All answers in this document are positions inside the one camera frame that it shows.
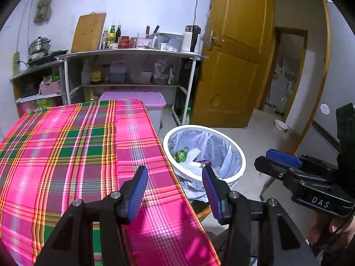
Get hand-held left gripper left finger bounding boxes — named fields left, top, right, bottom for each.
left=35, top=165, right=149, bottom=266

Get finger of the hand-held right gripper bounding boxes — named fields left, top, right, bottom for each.
left=254, top=156, right=301, bottom=184
left=266, top=149, right=337, bottom=172

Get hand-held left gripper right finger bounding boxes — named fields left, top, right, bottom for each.
left=201, top=165, right=319, bottom=266

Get white trash bin with liner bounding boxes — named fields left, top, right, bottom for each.
left=168, top=130, right=242, bottom=200

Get green snack bag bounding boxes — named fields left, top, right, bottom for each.
left=173, top=147, right=189, bottom=162

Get person's right forearm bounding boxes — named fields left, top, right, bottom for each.
left=319, top=241, right=355, bottom=266

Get person's right hand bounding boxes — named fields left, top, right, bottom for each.
left=308, top=211, right=355, bottom=247

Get white bowl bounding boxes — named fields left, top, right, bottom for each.
left=274, top=119, right=289, bottom=132

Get pink green plaid tablecloth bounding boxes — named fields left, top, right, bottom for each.
left=0, top=99, right=221, bottom=266

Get pink-lid plastic storage bin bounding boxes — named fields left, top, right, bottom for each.
left=99, top=90, right=167, bottom=133

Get yellow wooden door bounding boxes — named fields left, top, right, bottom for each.
left=191, top=0, right=275, bottom=129

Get pink plastic tub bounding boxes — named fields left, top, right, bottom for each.
left=130, top=70, right=154, bottom=84

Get crumpled plastic bags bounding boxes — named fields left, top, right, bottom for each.
left=153, top=59, right=174, bottom=85

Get oil bottle yellow label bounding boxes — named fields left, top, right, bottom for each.
left=90, top=61, right=103, bottom=85

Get white plastic bottle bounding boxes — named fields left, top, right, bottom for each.
left=81, top=59, right=91, bottom=85

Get pink plastic basket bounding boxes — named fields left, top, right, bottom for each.
left=39, top=80, right=61, bottom=96

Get metal shelf rack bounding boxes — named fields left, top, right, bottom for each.
left=55, top=48, right=209, bottom=125

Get black electric kettle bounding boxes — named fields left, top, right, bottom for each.
left=185, top=25, right=201, bottom=54

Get pink knife block with knives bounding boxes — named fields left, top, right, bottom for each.
left=137, top=25, right=160, bottom=49

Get clear plastic storage box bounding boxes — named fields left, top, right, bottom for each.
left=155, top=32, right=185, bottom=52

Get green bottle yellow label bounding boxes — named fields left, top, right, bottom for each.
left=108, top=25, right=116, bottom=49

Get wooden shelf cabinet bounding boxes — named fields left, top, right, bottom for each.
left=10, top=61, right=65, bottom=117

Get black induction cooker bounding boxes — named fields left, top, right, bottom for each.
left=26, top=50, right=69, bottom=67

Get wooden cutting board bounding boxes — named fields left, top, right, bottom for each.
left=71, top=12, right=107, bottom=53

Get steel steamer pot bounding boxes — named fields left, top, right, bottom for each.
left=28, top=36, right=51, bottom=56

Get hanging olive cloth bag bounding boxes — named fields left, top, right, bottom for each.
left=34, top=0, right=54, bottom=23

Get metal door handle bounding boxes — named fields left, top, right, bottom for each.
left=207, top=30, right=225, bottom=51

